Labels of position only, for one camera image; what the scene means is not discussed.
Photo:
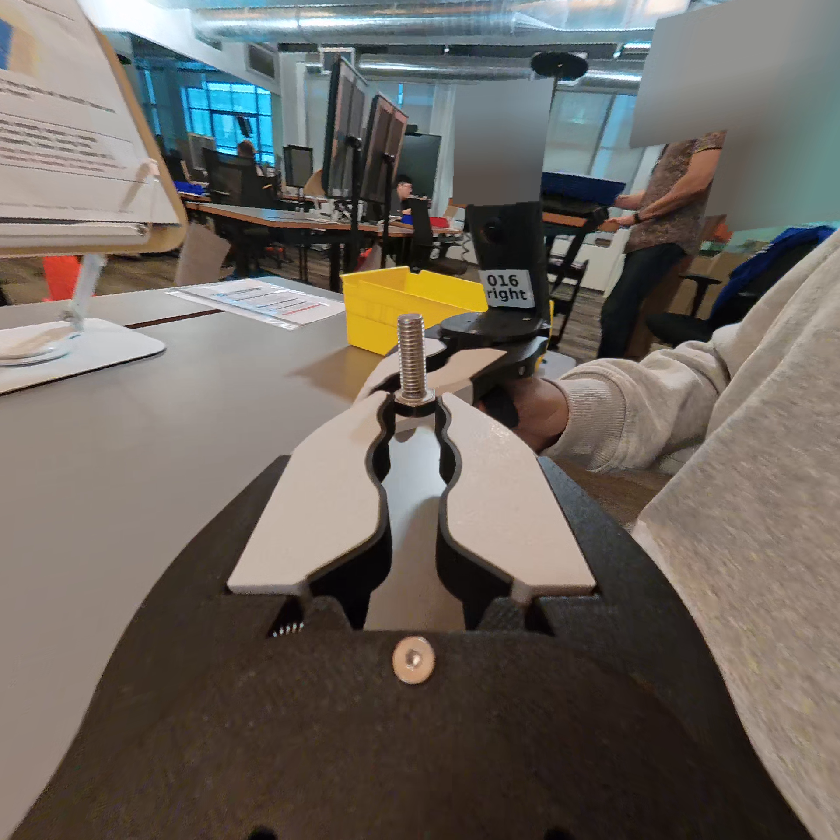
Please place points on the silver ceiling duct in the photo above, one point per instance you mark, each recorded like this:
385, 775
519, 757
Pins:
394, 19

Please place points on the printed paper sheets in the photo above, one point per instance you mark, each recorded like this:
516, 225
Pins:
59, 131

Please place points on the office window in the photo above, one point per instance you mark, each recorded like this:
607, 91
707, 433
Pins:
226, 115

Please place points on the dark wall screen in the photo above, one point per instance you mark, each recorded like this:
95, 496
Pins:
423, 164

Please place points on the black round lamp head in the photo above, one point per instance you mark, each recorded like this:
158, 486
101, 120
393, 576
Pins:
559, 65

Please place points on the black folding stand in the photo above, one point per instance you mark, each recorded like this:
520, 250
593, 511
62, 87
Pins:
571, 262

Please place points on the yellow plastic bin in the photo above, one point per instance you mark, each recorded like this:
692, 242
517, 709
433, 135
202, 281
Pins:
407, 308

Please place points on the laminated instruction sheet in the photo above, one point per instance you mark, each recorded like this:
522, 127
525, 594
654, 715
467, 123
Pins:
262, 303

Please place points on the long wooden office desk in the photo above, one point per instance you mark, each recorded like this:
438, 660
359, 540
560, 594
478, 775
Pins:
275, 216

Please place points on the orange object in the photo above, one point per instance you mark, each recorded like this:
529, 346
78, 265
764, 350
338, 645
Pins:
62, 275

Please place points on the silver steel bolt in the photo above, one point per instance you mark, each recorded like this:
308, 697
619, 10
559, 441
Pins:
411, 354

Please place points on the white document stand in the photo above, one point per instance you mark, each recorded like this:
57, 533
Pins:
79, 348

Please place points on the person's grey sweatshirt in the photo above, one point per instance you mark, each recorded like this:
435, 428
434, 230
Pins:
754, 558

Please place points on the grey upright panel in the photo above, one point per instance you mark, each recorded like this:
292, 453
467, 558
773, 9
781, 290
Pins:
200, 259

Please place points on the silver hex nut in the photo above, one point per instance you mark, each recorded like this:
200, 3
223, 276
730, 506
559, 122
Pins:
413, 401

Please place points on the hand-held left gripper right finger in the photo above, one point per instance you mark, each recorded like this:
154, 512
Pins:
512, 512

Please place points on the person's right hand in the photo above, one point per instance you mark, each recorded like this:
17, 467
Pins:
541, 413

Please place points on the blue plastic crate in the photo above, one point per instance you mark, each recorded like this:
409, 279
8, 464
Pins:
581, 189

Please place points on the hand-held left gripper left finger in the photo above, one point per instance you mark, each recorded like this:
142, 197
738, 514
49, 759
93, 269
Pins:
321, 499

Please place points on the grey desk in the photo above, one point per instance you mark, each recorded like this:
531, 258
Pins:
164, 492

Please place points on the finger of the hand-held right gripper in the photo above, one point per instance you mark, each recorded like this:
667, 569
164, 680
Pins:
384, 377
466, 371

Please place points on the small black monitor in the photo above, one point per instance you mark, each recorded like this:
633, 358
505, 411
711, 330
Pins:
298, 165

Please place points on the person's right forearm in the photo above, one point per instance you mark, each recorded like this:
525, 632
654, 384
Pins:
643, 407

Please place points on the blue cloth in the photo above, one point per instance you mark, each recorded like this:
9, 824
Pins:
774, 256

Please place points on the black office chair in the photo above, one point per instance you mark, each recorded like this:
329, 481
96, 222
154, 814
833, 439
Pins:
682, 321
423, 229

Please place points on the large black monitor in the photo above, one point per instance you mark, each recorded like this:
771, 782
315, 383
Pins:
384, 151
342, 131

